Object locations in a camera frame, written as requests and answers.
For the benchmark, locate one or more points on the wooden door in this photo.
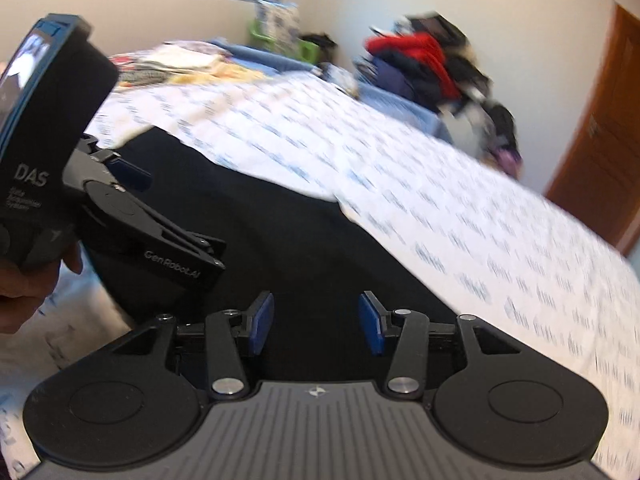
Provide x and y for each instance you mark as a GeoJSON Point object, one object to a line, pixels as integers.
{"type": "Point", "coordinates": [600, 150]}

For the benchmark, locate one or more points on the purple cloth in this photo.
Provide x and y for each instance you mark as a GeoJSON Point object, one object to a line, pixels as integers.
{"type": "Point", "coordinates": [507, 162]}

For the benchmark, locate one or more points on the blue blanket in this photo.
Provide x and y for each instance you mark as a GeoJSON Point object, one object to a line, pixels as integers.
{"type": "Point", "coordinates": [395, 97]}

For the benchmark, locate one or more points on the dark handbag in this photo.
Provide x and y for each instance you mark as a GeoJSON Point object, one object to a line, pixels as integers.
{"type": "Point", "coordinates": [320, 42]}

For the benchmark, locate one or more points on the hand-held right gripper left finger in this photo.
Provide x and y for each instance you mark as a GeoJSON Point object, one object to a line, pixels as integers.
{"type": "Point", "coordinates": [261, 322]}

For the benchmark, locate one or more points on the green plastic stool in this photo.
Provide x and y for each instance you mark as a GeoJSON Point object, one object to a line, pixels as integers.
{"type": "Point", "coordinates": [307, 50]}

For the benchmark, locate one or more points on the floral pillow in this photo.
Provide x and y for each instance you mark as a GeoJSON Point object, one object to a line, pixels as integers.
{"type": "Point", "coordinates": [275, 22]}

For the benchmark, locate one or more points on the pile of clothes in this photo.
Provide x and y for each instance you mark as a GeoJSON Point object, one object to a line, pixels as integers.
{"type": "Point", "coordinates": [420, 60]}

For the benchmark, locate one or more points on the person's left hand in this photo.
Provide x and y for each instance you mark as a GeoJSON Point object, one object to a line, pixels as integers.
{"type": "Point", "coordinates": [22, 295]}

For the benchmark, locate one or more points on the stack of folded cloths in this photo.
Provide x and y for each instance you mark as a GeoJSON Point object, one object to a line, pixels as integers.
{"type": "Point", "coordinates": [175, 62]}

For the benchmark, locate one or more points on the black pants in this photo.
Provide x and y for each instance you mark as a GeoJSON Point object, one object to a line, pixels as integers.
{"type": "Point", "coordinates": [280, 240]}

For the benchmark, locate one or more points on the clear plastic bag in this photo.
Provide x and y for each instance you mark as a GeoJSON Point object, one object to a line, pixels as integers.
{"type": "Point", "coordinates": [465, 130]}

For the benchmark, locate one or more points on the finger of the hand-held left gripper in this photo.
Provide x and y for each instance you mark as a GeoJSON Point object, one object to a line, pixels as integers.
{"type": "Point", "coordinates": [175, 257]}
{"type": "Point", "coordinates": [131, 175]}

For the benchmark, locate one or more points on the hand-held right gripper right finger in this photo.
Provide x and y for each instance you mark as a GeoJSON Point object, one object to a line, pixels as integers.
{"type": "Point", "coordinates": [372, 322]}

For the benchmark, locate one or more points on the white script-printed bedspread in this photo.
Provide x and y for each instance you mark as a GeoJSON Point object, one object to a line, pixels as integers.
{"type": "Point", "coordinates": [400, 160]}

